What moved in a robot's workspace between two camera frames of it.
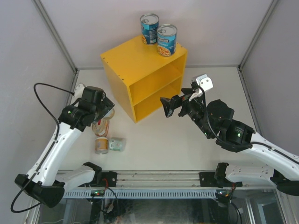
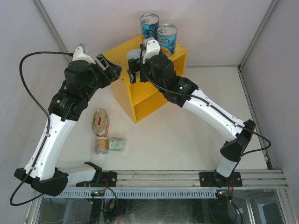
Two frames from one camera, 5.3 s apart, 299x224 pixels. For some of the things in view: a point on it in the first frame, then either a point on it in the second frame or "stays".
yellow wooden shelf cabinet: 141,76 stays
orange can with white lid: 109,115 -> 135,54
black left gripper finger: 98,116 -> 108,66
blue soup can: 149,24 stays
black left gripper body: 95,112 -> 100,78
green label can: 117,144 stays
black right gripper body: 194,108 -> 147,71
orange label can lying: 101,145 stays
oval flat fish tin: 101,128 stays
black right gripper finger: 168,105 -> 131,73
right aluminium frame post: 257,34 stays
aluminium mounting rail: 170,180 stays
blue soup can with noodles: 167,39 stays
